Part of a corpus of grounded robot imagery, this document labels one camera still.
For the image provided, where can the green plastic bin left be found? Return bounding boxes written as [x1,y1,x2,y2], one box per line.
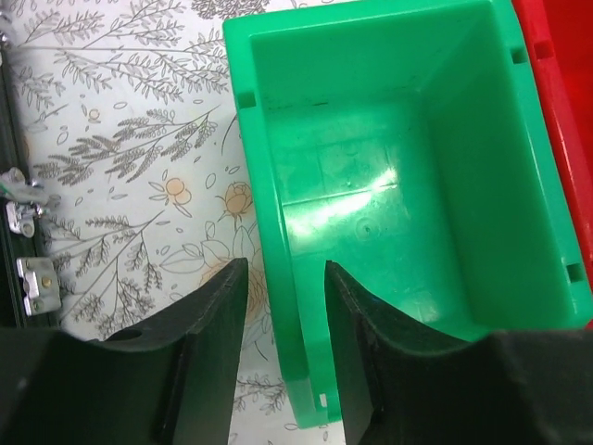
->
[223,1,592,428]

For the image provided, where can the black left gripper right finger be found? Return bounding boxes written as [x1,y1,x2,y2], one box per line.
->
[324,261,592,444]

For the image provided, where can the red plastic bin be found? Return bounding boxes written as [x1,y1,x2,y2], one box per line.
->
[512,1,592,266]

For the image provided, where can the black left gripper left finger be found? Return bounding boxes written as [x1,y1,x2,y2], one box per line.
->
[1,259,248,444]

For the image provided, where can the black poker chip case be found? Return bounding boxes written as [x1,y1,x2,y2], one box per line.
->
[1,49,61,328]

